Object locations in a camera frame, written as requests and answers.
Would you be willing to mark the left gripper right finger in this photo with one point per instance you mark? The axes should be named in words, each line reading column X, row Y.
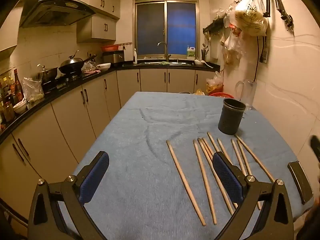
column 275, row 219

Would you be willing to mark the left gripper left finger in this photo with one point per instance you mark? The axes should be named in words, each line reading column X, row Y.
column 58, row 209

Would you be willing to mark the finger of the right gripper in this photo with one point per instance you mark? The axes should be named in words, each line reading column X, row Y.
column 315, row 146
column 301, row 181

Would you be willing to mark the wooden chopstick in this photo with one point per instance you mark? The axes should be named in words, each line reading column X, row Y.
column 224, row 150
column 242, row 167
column 257, row 160
column 209, row 158
column 205, row 181
column 186, row 184
column 244, row 158
column 213, row 142
column 208, row 147

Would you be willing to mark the black utensil holder cup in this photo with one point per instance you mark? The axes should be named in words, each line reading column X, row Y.
column 231, row 116

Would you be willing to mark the clear glass pitcher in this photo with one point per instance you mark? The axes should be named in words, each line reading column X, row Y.
column 245, row 92

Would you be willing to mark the red plastic basin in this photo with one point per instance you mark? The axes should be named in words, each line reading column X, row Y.
column 222, row 95

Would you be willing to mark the blue towel table cloth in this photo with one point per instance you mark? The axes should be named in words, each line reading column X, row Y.
column 141, row 195

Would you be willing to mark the sauce bottle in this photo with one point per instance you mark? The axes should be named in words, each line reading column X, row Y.
column 18, row 88

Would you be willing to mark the plastic bag on counter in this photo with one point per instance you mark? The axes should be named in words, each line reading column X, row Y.
column 32, row 89

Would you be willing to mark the hanging plastic bag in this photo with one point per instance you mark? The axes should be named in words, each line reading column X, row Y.
column 248, row 15

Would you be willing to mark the black cooking pot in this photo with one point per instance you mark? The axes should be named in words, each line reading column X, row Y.
column 46, row 75

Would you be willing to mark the green detergent bottle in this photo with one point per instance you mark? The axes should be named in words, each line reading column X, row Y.
column 191, row 53

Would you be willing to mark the black wok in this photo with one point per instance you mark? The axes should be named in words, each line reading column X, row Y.
column 74, row 64

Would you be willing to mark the white bowl on counter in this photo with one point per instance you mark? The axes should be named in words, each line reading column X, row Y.
column 104, row 66

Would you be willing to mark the sink faucet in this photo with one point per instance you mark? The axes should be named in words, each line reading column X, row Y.
column 166, row 54

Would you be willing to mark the steel toaster box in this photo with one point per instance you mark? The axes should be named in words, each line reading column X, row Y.
column 116, row 56

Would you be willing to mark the red basket on toaster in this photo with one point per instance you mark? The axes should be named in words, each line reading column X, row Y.
column 110, row 48

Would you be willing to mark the window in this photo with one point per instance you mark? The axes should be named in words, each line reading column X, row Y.
column 172, row 21

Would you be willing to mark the range hood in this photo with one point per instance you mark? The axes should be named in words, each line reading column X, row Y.
column 43, row 13

